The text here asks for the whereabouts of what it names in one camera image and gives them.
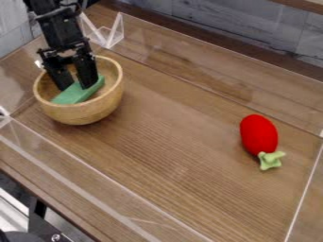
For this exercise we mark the red plush strawberry toy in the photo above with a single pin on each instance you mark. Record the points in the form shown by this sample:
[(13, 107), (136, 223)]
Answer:
[(260, 140)]

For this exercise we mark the clear acrylic enclosure wall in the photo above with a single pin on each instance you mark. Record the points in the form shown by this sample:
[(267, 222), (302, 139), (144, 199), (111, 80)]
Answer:
[(159, 173)]

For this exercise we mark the light wooden bowl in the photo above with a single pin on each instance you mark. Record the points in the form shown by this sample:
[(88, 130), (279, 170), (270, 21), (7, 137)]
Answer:
[(96, 107)]

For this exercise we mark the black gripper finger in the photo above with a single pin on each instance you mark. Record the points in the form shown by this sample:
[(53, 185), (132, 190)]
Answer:
[(87, 70), (60, 75)]

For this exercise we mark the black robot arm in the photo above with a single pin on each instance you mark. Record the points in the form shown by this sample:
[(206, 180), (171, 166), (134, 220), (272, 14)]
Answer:
[(41, 6)]

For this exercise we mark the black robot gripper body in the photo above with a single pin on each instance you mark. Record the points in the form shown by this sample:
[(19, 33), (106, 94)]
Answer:
[(67, 45)]

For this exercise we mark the green rectangular block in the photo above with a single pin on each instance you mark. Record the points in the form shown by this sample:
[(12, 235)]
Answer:
[(75, 94)]

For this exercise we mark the black table leg bracket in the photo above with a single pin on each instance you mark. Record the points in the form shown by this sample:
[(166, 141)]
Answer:
[(49, 226)]

